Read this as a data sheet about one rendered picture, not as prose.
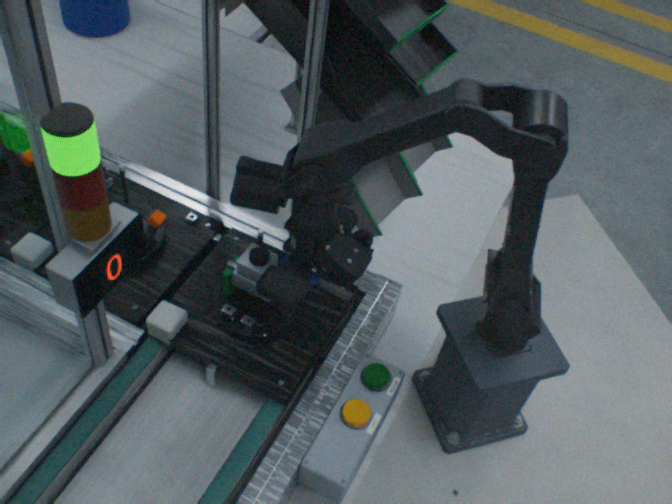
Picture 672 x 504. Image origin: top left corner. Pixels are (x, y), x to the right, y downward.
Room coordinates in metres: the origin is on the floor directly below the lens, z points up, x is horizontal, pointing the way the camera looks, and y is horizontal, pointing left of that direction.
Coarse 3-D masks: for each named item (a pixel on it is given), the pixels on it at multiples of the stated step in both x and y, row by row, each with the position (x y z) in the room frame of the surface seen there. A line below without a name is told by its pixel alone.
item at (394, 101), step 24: (264, 0) 0.94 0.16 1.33; (288, 0) 0.92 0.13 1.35; (336, 0) 1.03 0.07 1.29; (264, 24) 0.94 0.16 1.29; (288, 24) 0.92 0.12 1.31; (336, 24) 1.01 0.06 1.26; (360, 24) 1.01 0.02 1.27; (288, 48) 0.92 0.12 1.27; (336, 48) 0.97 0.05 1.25; (360, 48) 0.99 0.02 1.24; (384, 48) 0.98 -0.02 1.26; (336, 72) 0.92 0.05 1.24; (360, 72) 0.95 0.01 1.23; (384, 72) 0.97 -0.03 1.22; (336, 96) 0.87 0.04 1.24; (360, 96) 0.90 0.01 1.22; (384, 96) 0.93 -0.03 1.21; (408, 96) 0.95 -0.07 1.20; (360, 120) 0.85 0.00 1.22
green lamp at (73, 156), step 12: (96, 132) 0.54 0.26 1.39; (48, 144) 0.50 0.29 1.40; (60, 144) 0.50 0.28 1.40; (72, 144) 0.50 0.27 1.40; (84, 144) 0.51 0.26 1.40; (96, 144) 0.53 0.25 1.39; (48, 156) 0.51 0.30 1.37; (60, 156) 0.50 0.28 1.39; (72, 156) 0.50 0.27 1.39; (84, 156) 0.51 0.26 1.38; (96, 156) 0.52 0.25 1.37; (60, 168) 0.50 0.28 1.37; (72, 168) 0.50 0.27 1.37; (84, 168) 0.51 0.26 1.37
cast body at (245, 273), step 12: (252, 252) 0.67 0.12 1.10; (264, 252) 0.67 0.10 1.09; (228, 264) 0.68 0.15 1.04; (240, 264) 0.65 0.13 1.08; (252, 264) 0.65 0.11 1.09; (264, 264) 0.66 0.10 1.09; (276, 264) 0.68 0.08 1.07; (240, 276) 0.65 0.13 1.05; (252, 276) 0.65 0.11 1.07; (240, 288) 0.65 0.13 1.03; (252, 288) 0.64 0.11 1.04
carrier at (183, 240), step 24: (120, 168) 0.81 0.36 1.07; (120, 192) 0.85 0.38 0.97; (144, 192) 0.86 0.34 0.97; (168, 216) 0.82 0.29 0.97; (168, 240) 0.76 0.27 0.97; (192, 240) 0.77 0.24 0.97; (144, 264) 0.70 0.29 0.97; (168, 264) 0.72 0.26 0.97; (192, 264) 0.73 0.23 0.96; (120, 288) 0.65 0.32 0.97; (144, 288) 0.66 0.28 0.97; (168, 288) 0.67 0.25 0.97; (120, 312) 0.61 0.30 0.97; (144, 312) 0.62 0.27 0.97
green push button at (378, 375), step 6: (372, 366) 0.59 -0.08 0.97; (378, 366) 0.60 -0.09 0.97; (384, 366) 0.60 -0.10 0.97; (366, 372) 0.58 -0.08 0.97; (372, 372) 0.58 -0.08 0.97; (378, 372) 0.59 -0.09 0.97; (384, 372) 0.59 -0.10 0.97; (366, 378) 0.57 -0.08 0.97; (372, 378) 0.57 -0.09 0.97; (378, 378) 0.57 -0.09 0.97; (384, 378) 0.58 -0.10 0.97; (372, 384) 0.56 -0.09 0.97; (378, 384) 0.57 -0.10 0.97; (384, 384) 0.57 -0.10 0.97
